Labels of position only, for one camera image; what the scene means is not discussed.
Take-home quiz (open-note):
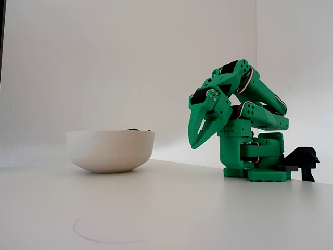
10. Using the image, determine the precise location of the white round bowl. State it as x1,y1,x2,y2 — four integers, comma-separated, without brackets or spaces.
66,130,156,174

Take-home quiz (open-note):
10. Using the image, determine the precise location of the black table clamp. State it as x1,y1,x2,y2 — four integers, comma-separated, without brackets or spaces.
275,146,321,183

